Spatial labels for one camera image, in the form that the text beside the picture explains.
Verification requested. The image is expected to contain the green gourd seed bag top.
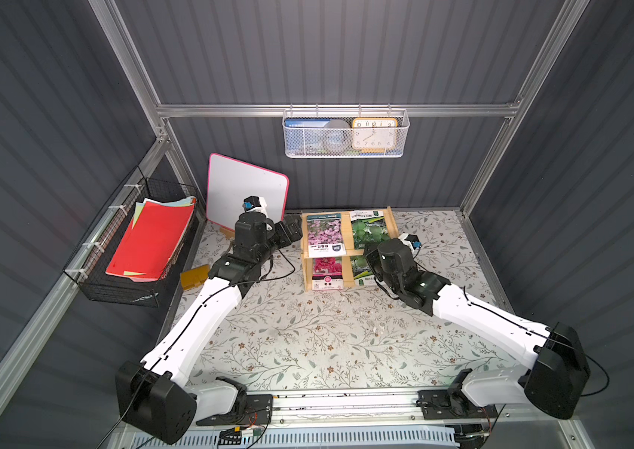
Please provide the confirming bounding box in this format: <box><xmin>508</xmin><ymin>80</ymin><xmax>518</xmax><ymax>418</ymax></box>
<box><xmin>350</xmin><ymin>210</ymin><xmax>391</xmax><ymax>250</ymax></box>

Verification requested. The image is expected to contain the green gourd seed bag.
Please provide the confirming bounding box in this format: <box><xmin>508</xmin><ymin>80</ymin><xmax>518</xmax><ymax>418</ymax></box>
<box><xmin>350</xmin><ymin>256</ymin><xmax>376</xmax><ymax>286</ymax></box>
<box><xmin>350</xmin><ymin>210</ymin><xmax>391</xmax><ymax>250</ymax></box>

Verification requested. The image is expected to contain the purple flower seed bag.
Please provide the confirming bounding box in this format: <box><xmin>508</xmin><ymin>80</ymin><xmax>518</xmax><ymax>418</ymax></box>
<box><xmin>306</xmin><ymin>213</ymin><xmax>347</xmax><ymax>258</ymax></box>

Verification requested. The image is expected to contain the wooden two-tier shelf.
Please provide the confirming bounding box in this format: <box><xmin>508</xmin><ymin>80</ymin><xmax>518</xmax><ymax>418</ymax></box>
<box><xmin>301</xmin><ymin>207</ymin><xmax>398</xmax><ymax>291</ymax></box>

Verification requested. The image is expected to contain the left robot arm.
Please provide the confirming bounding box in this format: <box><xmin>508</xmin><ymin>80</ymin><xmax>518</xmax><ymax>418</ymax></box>
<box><xmin>115</xmin><ymin>207</ymin><xmax>303</xmax><ymax>445</ymax></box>

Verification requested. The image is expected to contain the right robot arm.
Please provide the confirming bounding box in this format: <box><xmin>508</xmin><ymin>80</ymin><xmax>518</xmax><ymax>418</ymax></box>
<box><xmin>364</xmin><ymin>235</ymin><xmax>591</xmax><ymax>420</ymax></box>

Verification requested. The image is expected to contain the green gourd seed bag bottom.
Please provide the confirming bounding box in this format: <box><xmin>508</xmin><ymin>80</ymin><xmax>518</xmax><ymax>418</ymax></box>
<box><xmin>350</xmin><ymin>256</ymin><xmax>376</xmax><ymax>286</ymax></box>

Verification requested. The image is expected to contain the pink flower seed bag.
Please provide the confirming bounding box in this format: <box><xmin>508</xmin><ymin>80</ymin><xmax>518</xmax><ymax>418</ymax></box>
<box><xmin>311</xmin><ymin>257</ymin><xmax>344</xmax><ymax>291</ymax></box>

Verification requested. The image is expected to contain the wooden whiteboard easel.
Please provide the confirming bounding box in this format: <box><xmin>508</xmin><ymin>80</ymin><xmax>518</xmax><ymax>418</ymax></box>
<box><xmin>220</xmin><ymin>226</ymin><xmax>236</xmax><ymax>241</ymax></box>

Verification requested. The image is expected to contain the pink framed whiteboard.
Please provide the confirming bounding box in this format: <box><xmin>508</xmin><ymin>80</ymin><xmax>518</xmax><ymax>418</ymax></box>
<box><xmin>206</xmin><ymin>153</ymin><xmax>290</xmax><ymax>230</ymax></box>

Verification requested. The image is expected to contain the blue box in basket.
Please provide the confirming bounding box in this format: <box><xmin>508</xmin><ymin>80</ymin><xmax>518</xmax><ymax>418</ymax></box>
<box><xmin>283</xmin><ymin>118</ymin><xmax>330</xmax><ymax>157</ymax></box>

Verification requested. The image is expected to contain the yellow sponge block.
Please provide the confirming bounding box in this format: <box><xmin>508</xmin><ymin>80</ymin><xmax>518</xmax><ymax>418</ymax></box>
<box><xmin>180</xmin><ymin>265</ymin><xmax>210</xmax><ymax>291</ymax></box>

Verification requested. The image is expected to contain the grey tape roll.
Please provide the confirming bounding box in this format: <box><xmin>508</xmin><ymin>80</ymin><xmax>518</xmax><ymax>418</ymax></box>
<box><xmin>322</xmin><ymin>119</ymin><xmax>352</xmax><ymax>155</ymax></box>

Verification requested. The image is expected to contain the yellow square clock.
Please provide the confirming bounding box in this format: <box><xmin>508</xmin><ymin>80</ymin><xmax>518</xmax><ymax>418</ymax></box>
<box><xmin>352</xmin><ymin>117</ymin><xmax>398</xmax><ymax>153</ymax></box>

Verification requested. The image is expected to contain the red paper folder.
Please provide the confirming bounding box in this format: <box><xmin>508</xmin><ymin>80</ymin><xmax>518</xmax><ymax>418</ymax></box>
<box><xmin>105</xmin><ymin>196</ymin><xmax>196</xmax><ymax>282</ymax></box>

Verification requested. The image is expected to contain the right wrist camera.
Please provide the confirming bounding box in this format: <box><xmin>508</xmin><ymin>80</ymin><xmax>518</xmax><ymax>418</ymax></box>
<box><xmin>399</xmin><ymin>233</ymin><xmax>423</xmax><ymax>254</ymax></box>

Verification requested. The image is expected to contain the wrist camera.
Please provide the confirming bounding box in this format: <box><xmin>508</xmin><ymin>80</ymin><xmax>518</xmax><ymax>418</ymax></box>
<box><xmin>242</xmin><ymin>196</ymin><xmax>268</xmax><ymax>216</ymax></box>
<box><xmin>399</xmin><ymin>233</ymin><xmax>423</xmax><ymax>254</ymax></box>

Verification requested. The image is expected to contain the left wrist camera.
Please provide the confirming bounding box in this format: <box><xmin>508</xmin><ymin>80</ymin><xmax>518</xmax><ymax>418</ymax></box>
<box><xmin>242</xmin><ymin>196</ymin><xmax>268</xmax><ymax>216</ymax></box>

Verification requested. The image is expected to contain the white wire wall basket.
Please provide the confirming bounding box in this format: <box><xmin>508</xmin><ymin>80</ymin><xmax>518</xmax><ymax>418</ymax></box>
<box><xmin>281</xmin><ymin>107</ymin><xmax>410</xmax><ymax>159</ymax></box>

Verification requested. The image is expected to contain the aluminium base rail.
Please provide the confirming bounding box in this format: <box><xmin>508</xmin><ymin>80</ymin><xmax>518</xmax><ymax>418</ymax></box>
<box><xmin>114</xmin><ymin>384</ymin><xmax>570</xmax><ymax>432</ymax></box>

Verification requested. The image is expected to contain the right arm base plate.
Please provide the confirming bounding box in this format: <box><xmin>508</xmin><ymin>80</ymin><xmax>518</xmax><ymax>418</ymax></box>
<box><xmin>416</xmin><ymin>389</ymin><xmax>498</xmax><ymax>420</ymax></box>

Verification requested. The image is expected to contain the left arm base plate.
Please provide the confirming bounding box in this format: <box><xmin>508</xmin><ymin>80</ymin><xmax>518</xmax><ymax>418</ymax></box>
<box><xmin>195</xmin><ymin>394</ymin><xmax>274</xmax><ymax>428</ymax></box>

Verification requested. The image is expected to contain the white vented cable duct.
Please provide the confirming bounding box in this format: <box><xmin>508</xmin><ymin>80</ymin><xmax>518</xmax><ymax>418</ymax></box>
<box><xmin>129</xmin><ymin>425</ymin><xmax>459</xmax><ymax>449</ymax></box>

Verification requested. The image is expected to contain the black wire side basket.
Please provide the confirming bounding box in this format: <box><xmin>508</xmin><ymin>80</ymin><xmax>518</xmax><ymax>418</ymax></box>
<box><xmin>64</xmin><ymin>178</ymin><xmax>200</xmax><ymax>308</ymax></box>

